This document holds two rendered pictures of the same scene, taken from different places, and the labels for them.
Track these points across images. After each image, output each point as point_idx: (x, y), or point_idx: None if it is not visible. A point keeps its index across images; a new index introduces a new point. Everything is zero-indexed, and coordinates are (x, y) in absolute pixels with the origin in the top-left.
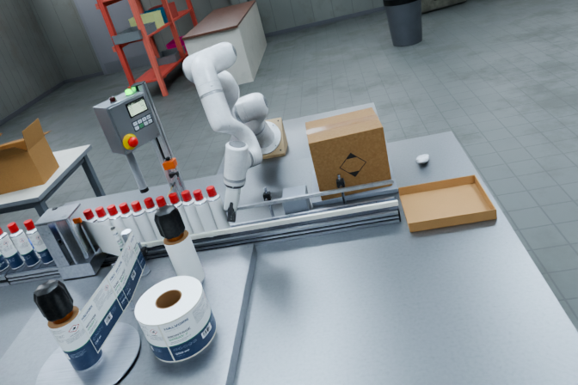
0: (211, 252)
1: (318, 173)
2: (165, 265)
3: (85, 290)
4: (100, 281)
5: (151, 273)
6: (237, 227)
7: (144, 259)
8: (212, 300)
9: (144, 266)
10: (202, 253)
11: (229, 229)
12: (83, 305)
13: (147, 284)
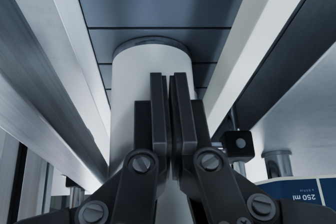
0: (318, 79)
1: None
2: (281, 140)
3: (259, 177)
4: (247, 174)
5: (292, 148)
6: (262, 42)
7: (287, 192)
8: None
9: (291, 173)
10: (300, 97)
11: (243, 80)
12: (304, 173)
13: (331, 146)
